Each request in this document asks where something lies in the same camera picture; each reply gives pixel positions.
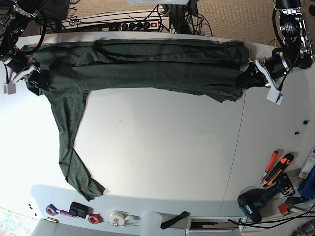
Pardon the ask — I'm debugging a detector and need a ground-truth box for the teal black cordless drill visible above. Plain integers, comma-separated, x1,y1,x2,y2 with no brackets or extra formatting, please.
237,173,295,224

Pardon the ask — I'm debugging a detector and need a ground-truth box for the orange black utility knife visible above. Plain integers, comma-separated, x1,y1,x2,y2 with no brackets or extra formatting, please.
262,153,294,188

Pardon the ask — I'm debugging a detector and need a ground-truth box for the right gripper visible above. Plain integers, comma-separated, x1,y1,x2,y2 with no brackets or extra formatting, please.
3,63,48,90

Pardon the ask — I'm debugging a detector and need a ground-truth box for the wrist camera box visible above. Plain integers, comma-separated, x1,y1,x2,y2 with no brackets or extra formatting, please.
266,88,283,105
3,83,16,95

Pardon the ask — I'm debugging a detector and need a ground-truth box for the purple marker pen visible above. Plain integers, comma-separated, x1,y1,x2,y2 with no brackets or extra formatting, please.
57,210,74,217

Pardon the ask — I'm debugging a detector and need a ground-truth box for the blue box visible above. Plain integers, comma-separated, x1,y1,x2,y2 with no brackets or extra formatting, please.
297,168,315,200

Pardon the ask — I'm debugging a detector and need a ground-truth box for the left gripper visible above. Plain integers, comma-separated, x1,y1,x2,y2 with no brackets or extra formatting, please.
235,58,279,91

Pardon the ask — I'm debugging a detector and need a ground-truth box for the black power strip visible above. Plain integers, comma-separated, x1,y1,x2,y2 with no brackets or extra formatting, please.
108,21,159,32

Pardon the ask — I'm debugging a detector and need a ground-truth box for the red tape roll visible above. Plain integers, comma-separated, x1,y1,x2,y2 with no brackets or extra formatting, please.
88,214,100,225

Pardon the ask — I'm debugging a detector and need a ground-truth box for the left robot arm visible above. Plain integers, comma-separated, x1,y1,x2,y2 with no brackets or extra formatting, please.
236,0,315,92

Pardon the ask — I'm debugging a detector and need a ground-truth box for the black strap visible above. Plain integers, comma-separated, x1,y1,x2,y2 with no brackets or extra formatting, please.
160,211,189,230

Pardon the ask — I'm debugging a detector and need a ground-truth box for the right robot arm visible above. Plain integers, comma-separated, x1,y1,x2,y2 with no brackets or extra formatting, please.
0,0,48,94

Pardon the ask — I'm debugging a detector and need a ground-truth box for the clear tape roll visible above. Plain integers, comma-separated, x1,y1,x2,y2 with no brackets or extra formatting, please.
124,215,140,225
108,211,125,226

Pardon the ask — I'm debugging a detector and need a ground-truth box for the black action camera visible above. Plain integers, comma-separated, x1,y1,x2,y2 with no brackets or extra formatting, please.
69,202,89,219

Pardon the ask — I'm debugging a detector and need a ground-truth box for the dark green long-sleeve t-shirt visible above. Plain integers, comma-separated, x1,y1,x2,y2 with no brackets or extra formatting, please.
26,39,250,201

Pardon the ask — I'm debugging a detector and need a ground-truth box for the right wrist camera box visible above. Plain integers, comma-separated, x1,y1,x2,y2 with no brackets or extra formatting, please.
3,83,16,95

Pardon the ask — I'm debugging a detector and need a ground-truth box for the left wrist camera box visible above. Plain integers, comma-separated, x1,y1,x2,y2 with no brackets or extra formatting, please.
266,88,283,105

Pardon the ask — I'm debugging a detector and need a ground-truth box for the purple tape roll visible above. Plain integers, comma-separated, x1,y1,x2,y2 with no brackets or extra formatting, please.
45,204,57,216

